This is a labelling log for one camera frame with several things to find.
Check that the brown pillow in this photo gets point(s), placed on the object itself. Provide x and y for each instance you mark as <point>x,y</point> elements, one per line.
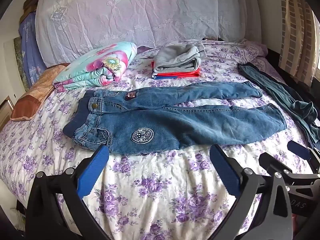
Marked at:
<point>37,90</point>

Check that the green picture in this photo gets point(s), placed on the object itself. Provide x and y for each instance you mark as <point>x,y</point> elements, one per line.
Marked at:
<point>18,60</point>

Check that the folded blue garment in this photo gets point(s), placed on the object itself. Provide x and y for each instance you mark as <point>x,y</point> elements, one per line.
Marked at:
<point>160,78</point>

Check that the dark teal pants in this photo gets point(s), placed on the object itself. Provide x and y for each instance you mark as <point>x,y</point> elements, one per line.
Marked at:
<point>270,85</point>

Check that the folded floral quilt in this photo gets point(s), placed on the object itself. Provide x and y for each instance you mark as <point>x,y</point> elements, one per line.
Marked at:
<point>100,65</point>

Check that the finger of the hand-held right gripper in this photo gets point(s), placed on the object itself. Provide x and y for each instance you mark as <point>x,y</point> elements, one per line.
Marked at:
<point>298,150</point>
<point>271,162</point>

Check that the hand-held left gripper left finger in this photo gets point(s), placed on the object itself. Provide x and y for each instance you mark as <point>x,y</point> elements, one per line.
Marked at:
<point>93,170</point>

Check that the folded grey pants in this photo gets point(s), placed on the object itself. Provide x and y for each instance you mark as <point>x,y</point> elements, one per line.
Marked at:
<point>175,57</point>

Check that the beige striped curtain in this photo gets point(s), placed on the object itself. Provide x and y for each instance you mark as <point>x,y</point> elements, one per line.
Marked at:
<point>295,30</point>

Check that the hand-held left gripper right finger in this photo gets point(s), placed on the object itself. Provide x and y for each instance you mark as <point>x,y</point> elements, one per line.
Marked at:
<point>225,170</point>

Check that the blue denim jeans pants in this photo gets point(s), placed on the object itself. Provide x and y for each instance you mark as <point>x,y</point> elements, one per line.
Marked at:
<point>200,125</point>

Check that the purple floral bedsheet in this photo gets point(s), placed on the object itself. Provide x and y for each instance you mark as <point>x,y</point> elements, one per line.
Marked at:
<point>160,192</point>

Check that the folded red garment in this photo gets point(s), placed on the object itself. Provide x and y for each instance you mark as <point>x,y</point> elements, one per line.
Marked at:
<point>185,74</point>

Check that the wooden headboard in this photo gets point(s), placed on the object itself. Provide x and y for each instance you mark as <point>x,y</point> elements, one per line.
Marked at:
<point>30,2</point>

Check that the white lace cover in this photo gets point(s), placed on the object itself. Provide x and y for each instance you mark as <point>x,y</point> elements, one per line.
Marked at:
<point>137,12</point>

